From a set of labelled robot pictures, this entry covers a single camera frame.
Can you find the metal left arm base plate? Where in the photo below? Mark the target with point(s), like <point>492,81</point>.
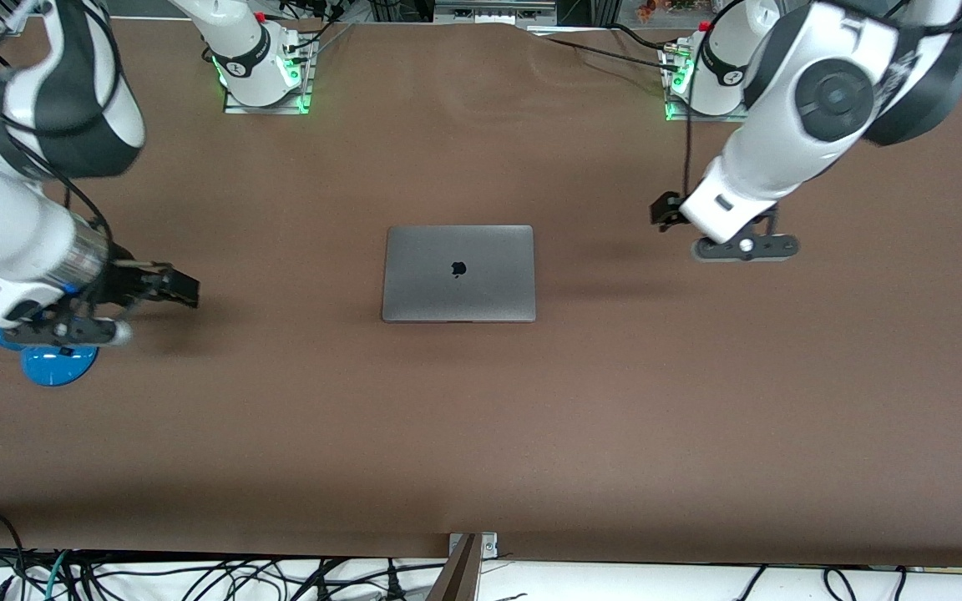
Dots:
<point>677,113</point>

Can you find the aluminium frame corner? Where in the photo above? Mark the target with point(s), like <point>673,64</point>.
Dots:
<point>7,18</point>

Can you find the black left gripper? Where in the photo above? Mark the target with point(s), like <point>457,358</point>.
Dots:
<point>665,209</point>

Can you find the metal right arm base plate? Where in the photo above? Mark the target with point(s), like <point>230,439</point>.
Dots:
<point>239,108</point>

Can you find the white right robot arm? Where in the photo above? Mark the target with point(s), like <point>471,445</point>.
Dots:
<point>5,225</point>

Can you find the grey power strip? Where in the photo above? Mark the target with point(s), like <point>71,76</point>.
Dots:
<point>493,12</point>

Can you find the blue desk lamp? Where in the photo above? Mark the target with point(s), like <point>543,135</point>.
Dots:
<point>55,367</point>

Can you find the aluminium profile bar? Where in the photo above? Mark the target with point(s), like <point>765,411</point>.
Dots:
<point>458,576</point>

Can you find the grey laptop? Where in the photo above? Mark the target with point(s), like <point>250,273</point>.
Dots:
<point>458,292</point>

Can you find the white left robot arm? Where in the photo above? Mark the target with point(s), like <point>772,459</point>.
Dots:
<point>782,159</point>

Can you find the silver metal bracket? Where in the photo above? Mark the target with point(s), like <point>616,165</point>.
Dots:
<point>489,544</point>

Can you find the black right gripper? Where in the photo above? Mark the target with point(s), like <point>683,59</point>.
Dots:
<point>124,282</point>

